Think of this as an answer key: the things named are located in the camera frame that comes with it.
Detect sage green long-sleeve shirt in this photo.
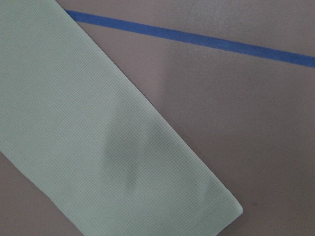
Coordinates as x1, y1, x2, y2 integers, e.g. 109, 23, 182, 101
0, 0, 243, 236

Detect blue tape grid lines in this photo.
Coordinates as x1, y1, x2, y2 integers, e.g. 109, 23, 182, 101
65, 9, 315, 68

